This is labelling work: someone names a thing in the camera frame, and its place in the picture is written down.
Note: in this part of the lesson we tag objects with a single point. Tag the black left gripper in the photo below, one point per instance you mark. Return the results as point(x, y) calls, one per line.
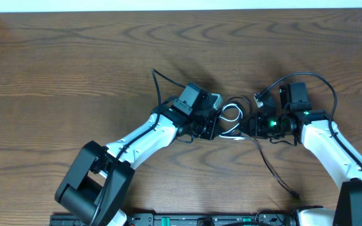
point(213, 123)

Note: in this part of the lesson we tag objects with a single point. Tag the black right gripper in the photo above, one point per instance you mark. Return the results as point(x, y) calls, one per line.
point(256, 130)

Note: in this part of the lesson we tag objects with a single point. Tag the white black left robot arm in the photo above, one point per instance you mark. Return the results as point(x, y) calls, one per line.
point(96, 183)

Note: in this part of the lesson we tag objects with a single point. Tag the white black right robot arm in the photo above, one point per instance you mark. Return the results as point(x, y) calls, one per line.
point(316, 132)

